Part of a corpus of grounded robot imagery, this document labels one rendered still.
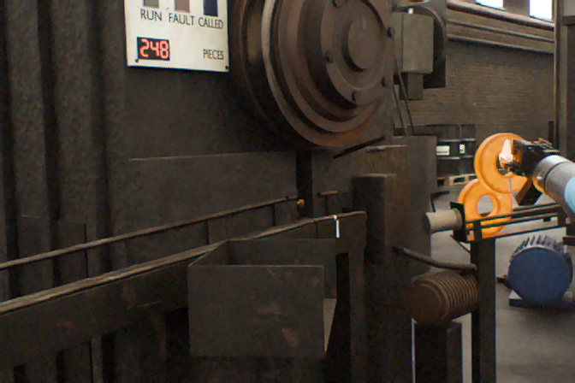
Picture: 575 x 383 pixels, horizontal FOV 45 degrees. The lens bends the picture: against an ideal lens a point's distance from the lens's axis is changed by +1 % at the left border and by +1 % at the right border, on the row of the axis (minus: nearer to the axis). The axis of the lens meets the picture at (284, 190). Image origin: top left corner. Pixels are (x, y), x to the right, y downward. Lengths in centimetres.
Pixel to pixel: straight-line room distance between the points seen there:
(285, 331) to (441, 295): 83
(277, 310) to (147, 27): 70
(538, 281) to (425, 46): 662
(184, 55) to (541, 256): 247
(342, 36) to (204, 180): 44
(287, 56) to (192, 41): 21
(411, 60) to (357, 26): 805
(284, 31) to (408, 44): 812
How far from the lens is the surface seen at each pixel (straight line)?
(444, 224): 187
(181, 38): 152
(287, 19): 153
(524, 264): 362
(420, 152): 444
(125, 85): 145
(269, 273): 102
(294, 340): 104
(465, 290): 188
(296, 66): 152
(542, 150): 169
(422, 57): 983
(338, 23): 157
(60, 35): 166
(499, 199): 195
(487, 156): 181
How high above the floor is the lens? 91
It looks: 5 degrees down
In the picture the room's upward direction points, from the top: 2 degrees counter-clockwise
